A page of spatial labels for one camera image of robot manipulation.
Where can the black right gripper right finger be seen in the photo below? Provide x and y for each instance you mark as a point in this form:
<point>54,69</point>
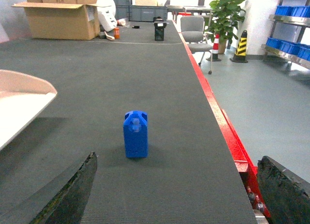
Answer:
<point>286,195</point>

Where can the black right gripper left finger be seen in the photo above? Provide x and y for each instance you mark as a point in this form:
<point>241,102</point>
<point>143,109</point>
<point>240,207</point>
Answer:
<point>68,205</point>

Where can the blue plastic block part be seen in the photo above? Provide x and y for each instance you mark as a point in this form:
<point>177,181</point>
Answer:
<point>135,128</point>

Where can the beige plastic dustpan tray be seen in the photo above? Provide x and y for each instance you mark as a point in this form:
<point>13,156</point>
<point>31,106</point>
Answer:
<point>22,98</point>

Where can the steel shelf rack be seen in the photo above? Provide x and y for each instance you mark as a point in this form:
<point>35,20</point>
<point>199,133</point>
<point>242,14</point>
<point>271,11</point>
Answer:
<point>289,37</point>

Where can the yellow black traffic cone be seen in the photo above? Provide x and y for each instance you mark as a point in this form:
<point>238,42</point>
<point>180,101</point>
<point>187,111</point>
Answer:
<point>240,53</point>

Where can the red white traffic cone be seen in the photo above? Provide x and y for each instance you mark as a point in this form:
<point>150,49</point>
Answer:
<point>214,53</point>

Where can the orange bottle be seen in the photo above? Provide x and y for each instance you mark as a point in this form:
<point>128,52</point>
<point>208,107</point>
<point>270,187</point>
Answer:
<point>116,33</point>

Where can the large cardboard box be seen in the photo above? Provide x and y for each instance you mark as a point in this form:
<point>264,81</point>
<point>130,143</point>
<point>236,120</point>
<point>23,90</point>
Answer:
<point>62,19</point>

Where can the grey office chair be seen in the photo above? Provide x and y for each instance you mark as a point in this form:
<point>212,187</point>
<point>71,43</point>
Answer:
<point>192,31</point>

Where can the green potted plant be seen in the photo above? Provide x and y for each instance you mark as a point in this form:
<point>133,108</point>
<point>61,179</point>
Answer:
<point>226,15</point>

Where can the grey storage crate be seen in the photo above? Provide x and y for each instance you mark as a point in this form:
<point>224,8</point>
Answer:
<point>141,13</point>

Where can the black device box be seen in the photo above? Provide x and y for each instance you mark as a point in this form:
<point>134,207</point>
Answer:
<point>159,25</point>

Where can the white foam packaging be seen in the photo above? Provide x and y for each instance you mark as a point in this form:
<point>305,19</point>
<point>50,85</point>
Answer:
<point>106,14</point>

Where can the red table frame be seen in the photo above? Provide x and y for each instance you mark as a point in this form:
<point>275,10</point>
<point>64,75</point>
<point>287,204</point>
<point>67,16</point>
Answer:
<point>243,163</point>

